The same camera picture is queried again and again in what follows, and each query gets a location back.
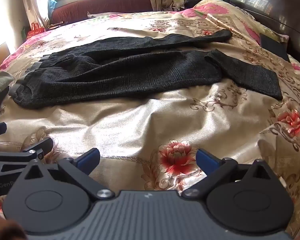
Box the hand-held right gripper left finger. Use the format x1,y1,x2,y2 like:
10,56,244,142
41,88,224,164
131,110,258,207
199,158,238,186
22,148,115,200

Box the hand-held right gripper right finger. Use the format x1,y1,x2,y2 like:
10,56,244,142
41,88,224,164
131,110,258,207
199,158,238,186
182,149,277,201

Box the dark grey checked pants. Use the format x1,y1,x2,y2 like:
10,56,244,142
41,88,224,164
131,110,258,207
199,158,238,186
9,29,283,109

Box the floral satin bed blanket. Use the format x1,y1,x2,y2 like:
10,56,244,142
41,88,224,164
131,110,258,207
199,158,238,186
0,0,300,240

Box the red basket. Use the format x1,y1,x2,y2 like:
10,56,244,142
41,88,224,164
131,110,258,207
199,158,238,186
27,22,46,36

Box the black flat case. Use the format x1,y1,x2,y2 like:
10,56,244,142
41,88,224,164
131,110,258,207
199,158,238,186
259,33,290,62

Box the floral pink pillow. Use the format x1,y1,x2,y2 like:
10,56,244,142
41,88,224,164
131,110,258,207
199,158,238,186
180,0,289,47

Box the maroon upholstered sofa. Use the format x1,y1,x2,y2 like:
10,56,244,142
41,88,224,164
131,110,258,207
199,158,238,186
51,0,153,26

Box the black bag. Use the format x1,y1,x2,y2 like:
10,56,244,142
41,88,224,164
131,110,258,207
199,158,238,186
184,0,206,8

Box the dark wooden headboard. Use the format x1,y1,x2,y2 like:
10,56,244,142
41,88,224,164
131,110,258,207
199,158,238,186
220,0,300,68

